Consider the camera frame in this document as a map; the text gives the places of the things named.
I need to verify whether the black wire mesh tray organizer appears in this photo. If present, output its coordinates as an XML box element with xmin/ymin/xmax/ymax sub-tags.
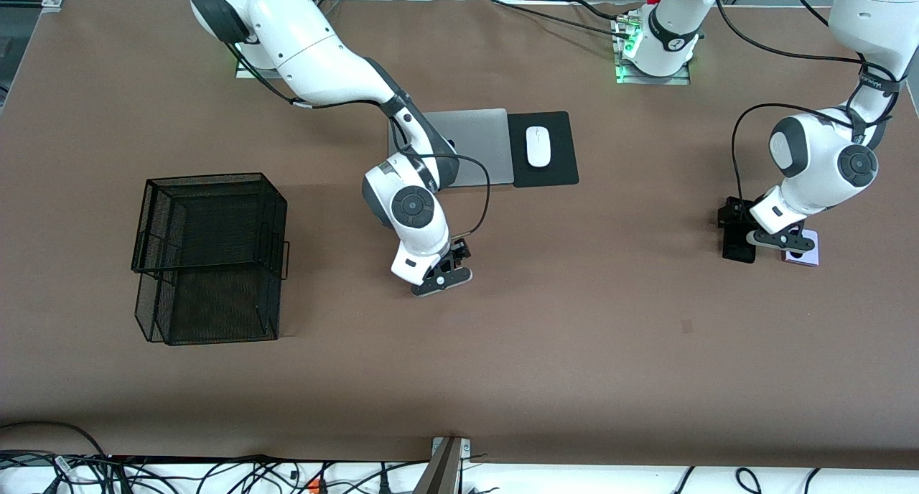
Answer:
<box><xmin>131</xmin><ymin>172</ymin><xmax>291</xmax><ymax>347</ymax></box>

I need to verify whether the lilac flip phone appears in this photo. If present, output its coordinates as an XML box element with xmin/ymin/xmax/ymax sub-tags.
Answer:
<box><xmin>783</xmin><ymin>230</ymin><xmax>820</xmax><ymax>267</ymax></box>

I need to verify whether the black table cable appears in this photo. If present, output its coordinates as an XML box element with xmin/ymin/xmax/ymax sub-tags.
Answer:
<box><xmin>492</xmin><ymin>0</ymin><xmax>633</xmax><ymax>39</ymax></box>

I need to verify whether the black mouse pad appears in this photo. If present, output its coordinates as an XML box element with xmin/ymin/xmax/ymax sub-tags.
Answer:
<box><xmin>507</xmin><ymin>111</ymin><xmax>579</xmax><ymax>189</ymax></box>

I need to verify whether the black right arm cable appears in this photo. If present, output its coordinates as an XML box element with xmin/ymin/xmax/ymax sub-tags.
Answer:
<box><xmin>230</xmin><ymin>42</ymin><xmax>493</xmax><ymax>240</ymax></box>

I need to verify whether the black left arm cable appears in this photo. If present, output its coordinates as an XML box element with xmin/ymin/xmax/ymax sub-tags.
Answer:
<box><xmin>714</xmin><ymin>0</ymin><xmax>898</xmax><ymax>200</ymax></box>

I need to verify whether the black slab smartphone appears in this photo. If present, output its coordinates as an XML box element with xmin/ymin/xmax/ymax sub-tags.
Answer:
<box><xmin>722</xmin><ymin>225</ymin><xmax>758</xmax><ymax>264</ymax></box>

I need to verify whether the thick black cable loop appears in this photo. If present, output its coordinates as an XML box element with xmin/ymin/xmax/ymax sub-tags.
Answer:
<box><xmin>0</xmin><ymin>421</ymin><xmax>112</xmax><ymax>466</ymax></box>

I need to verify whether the white computer mouse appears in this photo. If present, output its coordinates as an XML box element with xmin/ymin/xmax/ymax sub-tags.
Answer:
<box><xmin>526</xmin><ymin>126</ymin><xmax>552</xmax><ymax>168</ymax></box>

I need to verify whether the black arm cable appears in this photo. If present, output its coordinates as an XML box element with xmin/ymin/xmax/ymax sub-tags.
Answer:
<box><xmin>714</xmin><ymin>0</ymin><xmax>898</xmax><ymax>200</ymax></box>
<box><xmin>230</xmin><ymin>42</ymin><xmax>493</xmax><ymax>240</ymax></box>

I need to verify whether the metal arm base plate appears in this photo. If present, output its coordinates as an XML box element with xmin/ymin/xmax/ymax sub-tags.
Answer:
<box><xmin>616</xmin><ymin>56</ymin><xmax>691</xmax><ymax>85</ymax></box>
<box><xmin>235</xmin><ymin>52</ymin><xmax>288</xmax><ymax>80</ymax></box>

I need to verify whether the silver laptop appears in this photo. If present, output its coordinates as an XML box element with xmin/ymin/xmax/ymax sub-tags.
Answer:
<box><xmin>388</xmin><ymin>108</ymin><xmax>515</xmax><ymax>188</ymax></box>

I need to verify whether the grey camera stand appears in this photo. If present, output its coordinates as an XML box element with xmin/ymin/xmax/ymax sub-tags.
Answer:
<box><xmin>413</xmin><ymin>437</ymin><xmax>472</xmax><ymax>494</ymax></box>

